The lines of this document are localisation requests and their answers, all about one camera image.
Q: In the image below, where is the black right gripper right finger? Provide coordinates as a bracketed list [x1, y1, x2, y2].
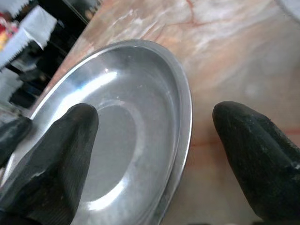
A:
[212, 101, 300, 225]

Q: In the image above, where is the red and yellow item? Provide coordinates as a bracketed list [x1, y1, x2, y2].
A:
[0, 13, 19, 50]

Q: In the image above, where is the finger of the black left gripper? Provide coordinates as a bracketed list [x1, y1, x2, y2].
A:
[0, 116, 33, 168]

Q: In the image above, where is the dark wooden furniture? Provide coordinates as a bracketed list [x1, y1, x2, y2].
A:
[7, 0, 104, 108]

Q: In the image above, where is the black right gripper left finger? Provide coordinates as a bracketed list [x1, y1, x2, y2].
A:
[0, 103, 99, 225]

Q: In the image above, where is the round steel plate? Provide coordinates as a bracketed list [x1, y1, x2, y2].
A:
[0, 39, 193, 225]

